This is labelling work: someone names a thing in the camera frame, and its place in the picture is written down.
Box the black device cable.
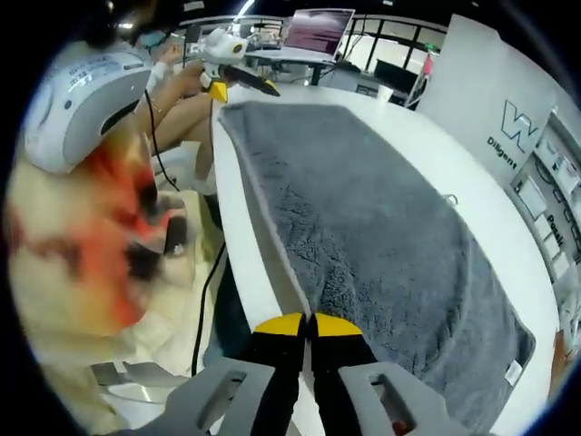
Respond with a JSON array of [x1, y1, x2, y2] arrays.
[[143, 88, 181, 192]]

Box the grey metal shelving rack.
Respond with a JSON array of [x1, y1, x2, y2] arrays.
[[507, 107, 581, 285]]

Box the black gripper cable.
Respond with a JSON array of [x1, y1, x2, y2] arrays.
[[190, 102, 228, 378]]

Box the white chest-worn device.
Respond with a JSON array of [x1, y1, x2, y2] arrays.
[[24, 48, 154, 174]]

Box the grey quilted towel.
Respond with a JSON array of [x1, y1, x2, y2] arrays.
[[217, 101, 537, 409]]

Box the person's legs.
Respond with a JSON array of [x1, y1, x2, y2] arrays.
[[153, 90, 224, 195]]

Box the open laptop purple screen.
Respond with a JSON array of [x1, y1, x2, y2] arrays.
[[282, 8, 357, 64]]

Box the black monitor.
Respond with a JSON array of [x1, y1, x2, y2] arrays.
[[373, 58, 419, 95]]

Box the person's yellow printed shirt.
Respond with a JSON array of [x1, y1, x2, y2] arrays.
[[0, 134, 229, 436]]

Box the person's left hand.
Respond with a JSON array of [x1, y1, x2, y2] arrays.
[[173, 60, 212, 97]]

